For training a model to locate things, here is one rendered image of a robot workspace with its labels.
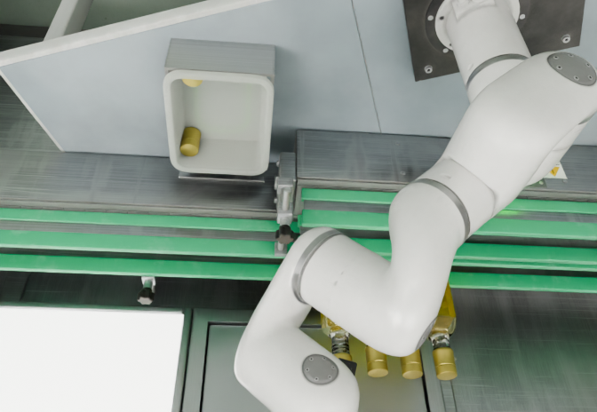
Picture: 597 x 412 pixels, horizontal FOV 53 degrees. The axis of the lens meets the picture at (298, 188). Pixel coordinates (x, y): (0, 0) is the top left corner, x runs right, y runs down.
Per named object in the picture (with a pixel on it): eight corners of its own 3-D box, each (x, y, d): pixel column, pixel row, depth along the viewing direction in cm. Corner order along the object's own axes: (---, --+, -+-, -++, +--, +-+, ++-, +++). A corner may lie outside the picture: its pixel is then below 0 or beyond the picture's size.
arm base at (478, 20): (417, -15, 87) (437, 51, 78) (505, -53, 83) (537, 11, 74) (447, 60, 98) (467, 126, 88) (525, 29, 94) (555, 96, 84)
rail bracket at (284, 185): (273, 219, 112) (271, 276, 103) (278, 156, 99) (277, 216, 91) (289, 220, 112) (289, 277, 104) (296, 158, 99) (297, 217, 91)
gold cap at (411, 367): (396, 354, 102) (399, 379, 99) (401, 344, 100) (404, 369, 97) (417, 355, 103) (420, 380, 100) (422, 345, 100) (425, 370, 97)
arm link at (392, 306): (386, 158, 66) (294, 221, 58) (499, 209, 58) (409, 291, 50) (382, 250, 74) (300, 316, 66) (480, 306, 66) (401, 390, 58)
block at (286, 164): (273, 185, 115) (273, 213, 110) (276, 150, 108) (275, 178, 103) (291, 186, 115) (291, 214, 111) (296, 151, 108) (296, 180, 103)
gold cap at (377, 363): (362, 352, 102) (365, 377, 99) (366, 343, 99) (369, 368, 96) (384, 353, 102) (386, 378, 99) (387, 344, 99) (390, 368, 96)
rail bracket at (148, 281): (147, 257, 122) (137, 315, 113) (144, 237, 117) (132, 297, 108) (168, 257, 122) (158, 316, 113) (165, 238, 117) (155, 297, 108)
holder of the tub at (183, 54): (180, 155, 118) (175, 186, 113) (171, 37, 97) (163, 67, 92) (267, 161, 119) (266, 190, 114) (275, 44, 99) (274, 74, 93)
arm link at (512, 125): (390, 209, 69) (440, 106, 57) (498, 127, 82) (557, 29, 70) (455, 265, 66) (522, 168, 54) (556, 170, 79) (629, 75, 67)
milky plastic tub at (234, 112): (177, 138, 114) (171, 171, 108) (168, 38, 97) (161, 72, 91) (268, 143, 115) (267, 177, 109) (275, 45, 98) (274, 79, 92)
